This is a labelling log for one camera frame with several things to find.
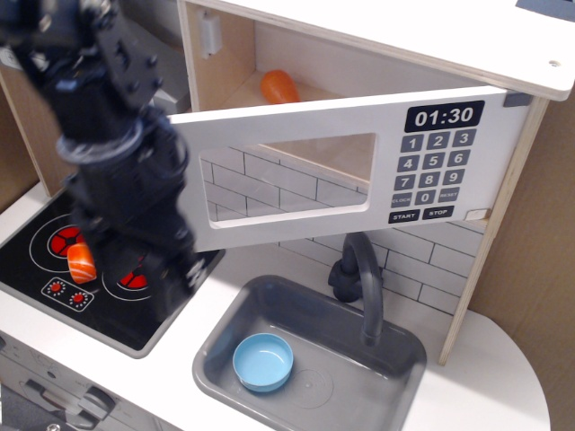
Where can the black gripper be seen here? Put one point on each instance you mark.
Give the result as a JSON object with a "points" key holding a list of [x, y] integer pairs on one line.
{"points": [[127, 195]]}

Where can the white toy microwave door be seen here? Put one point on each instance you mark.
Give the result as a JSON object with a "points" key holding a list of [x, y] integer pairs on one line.
{"points": [[309, 169]]}

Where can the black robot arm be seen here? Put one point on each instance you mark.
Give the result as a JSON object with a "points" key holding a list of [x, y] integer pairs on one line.
{"points": [[129, 161]]}

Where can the white wooden microwave cabinet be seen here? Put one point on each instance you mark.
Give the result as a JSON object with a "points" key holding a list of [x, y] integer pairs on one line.
{"points": [[350, 47]]}

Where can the black toy stove top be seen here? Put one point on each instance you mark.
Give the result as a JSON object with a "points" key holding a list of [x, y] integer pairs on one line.
{"points": [[34, 269]]}

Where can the salmon sushi toy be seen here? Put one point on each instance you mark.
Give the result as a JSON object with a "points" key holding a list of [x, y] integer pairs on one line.
{"points": [[81, 264]]}

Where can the light blue bowl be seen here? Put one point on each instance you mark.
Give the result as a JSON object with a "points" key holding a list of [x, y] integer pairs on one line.
{"points": [[263, 362]]}

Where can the grey sink basin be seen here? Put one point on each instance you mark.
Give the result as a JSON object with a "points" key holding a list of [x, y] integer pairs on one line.
{"points": [[335, 381]]}

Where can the dark grey faucet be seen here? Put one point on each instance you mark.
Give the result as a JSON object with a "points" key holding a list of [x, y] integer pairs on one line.
{"points": [[356, 275]]}

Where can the orange toy carrot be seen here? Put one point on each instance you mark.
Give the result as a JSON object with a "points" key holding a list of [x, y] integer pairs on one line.
{"points": [[277, 87]]}

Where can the grey range hood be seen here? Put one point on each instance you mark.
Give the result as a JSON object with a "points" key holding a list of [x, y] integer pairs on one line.
{"points": [[166, 58]]}

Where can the grey oven front handle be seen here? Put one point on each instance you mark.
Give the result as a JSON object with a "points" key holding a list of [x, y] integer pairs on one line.
{"points": [[82, 412]]}

